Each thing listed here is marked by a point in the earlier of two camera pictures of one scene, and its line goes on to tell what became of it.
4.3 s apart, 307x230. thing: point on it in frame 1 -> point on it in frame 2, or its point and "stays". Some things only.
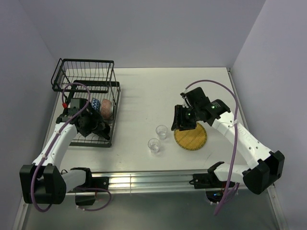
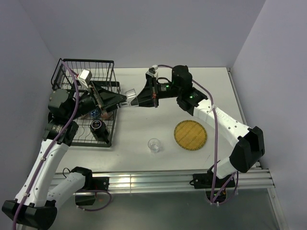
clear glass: (154, 144) stays
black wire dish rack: (88, 79) stays
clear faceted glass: (161, 130) -> (132, 98)
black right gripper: (179, 122) -> (146, 98)
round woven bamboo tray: (194, 139) stays
